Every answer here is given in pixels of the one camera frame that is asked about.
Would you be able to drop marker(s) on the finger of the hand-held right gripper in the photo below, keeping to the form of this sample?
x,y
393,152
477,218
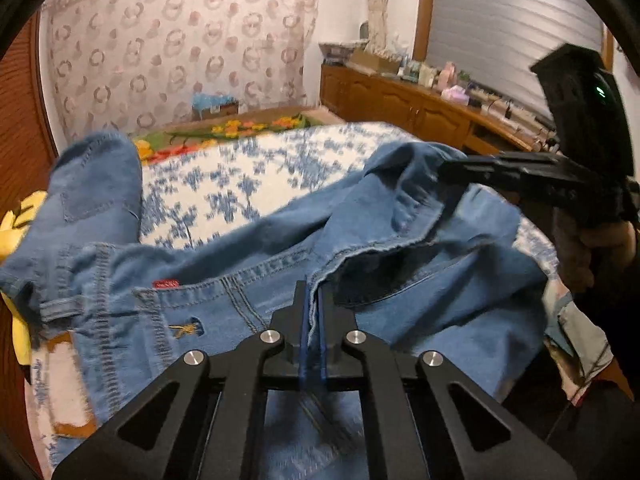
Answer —
x,y
500,170

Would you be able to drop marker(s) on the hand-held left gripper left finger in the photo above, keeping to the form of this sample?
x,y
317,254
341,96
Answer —
x,y
301,350

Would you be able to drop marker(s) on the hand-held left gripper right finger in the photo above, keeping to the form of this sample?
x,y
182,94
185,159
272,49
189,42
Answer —
x,y
325,350

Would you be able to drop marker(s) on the blue denim pants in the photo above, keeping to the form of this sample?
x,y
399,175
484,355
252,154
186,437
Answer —
x,y
225,270

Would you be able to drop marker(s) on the person's right hand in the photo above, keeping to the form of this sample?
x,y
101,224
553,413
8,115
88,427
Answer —
x,y
607,250

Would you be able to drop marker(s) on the pink tissue pack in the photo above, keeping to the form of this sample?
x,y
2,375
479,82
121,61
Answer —
x,y
456,95

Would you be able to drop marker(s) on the pink bottle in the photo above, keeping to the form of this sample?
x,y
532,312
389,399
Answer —
x,y
448,75

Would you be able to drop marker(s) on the grey window blind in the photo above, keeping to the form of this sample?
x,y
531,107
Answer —
x,y
505,25

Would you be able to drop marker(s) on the wooden sideboard cabinet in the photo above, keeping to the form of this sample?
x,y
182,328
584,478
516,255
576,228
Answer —
x,y
400,105

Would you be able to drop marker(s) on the open cardboard box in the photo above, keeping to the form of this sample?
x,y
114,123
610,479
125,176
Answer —
x,y
372,62

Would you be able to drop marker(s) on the blue white floral sheet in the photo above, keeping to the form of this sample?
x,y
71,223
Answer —
x,y
250,180

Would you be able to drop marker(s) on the tied floral side curtain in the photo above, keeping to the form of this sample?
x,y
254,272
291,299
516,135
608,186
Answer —
x,y
377,5

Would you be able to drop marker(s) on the colourful floral blanket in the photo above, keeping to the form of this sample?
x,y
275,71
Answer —
x,y
235,130

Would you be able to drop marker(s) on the yellow plush pillow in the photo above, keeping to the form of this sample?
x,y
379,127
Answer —
x,y
17,220

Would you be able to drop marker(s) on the circle patterned curtain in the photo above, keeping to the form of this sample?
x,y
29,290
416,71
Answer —
x,y
175,35

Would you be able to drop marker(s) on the brown louvered wardrobe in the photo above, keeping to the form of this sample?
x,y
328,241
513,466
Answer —
x,y
25,110

